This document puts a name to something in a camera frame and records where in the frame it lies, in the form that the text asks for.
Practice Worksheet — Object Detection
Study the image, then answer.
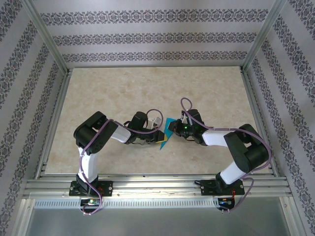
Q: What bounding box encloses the blue paper sheet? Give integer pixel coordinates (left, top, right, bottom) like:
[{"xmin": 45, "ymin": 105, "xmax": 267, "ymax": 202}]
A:
[{"xmin": 158, "ymin": 118, "xmax": 178, "ymax": 150}]

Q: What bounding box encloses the small circuit board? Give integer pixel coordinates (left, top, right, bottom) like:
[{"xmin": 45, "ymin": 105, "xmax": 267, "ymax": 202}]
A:
[
  {"xmin": 80, "ymin": 198, "xmax": 102, "ymax": 207},
  {"xmin": 218, "ymin": 197, "xmax": 235, "ymax": 207}
]

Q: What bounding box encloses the grey metal panel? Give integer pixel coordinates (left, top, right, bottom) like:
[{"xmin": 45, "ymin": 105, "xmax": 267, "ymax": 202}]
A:
[{"xmin": 24, "ymin": 207, "xmax": 292, "ymax": 236}]

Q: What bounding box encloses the long aluminium mounting rail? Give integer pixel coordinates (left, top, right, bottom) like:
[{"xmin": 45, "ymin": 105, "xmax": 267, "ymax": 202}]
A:
[{"xmin": 24, "ymin": 175, "xmax": 292, "ymax": 199}]

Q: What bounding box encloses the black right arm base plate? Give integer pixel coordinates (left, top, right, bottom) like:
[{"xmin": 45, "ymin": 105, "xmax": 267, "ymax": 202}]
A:
[{"xmin": 200, "ymin": 178, "xmax": 244, "ymax": 197}]

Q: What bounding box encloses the slotted grey cable duct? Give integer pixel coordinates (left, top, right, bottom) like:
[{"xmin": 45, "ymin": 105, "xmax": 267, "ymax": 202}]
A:
[{"xmin": 33, "ymin": 198, "xmax": 220, "ymax": 209}]

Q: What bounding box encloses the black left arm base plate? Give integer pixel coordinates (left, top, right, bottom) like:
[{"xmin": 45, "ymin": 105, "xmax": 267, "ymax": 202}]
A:
[{"xmin": 69, "ymin": 180, "xmax": 114, "ymax": 197}]

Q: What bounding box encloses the aluminium side rail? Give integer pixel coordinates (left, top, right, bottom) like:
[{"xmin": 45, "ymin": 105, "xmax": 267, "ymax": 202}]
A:
[
  {"xmin": 239, "ymin": 66, "xmax": 280, "ymax": 177},
  {"xmin": 35, "ymin": 68, "xmax": 74, "ymax": 179}
]

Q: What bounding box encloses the aluminium frame post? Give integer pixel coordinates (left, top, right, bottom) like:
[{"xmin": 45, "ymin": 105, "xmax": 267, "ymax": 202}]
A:
[
  {"xmin": 240, "ymin": 0, "xmax": 290, "ymax": 72},
  {"xmin": 21, "ymin": 0, "xmax": 70, "ymax": 74}
]

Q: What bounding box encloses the aluminium lower frame bar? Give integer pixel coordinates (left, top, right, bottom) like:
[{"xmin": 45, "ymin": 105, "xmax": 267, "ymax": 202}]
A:
[
  {"xmin": 13, "ymin": 198, "xmax": 35, "ymax": 236},
  {"xmin": 279, "ymin": 196, "xmax": 302, "ymax": 236}
]

